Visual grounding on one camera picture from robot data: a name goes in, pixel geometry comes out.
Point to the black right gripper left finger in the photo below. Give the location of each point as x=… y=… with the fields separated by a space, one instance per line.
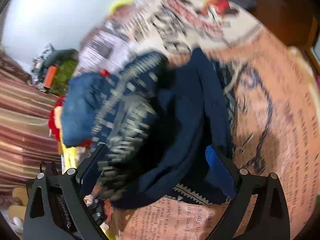
x=56 y=208

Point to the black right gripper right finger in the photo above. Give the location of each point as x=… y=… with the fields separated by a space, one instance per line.
x=257 y=210

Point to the navy patterned hoodie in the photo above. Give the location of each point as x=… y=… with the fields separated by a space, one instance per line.
x=182 y=153

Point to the striped maroon curtain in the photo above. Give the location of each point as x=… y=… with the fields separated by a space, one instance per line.
x=25 y=138

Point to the red and cream plush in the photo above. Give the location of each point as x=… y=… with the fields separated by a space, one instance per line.
x=54 y=122

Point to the newspaper print bed sheet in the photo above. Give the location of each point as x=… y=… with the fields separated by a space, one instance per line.
x=276 y=105

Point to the folded blue jeans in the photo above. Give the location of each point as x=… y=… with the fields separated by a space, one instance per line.
x=83 y=100

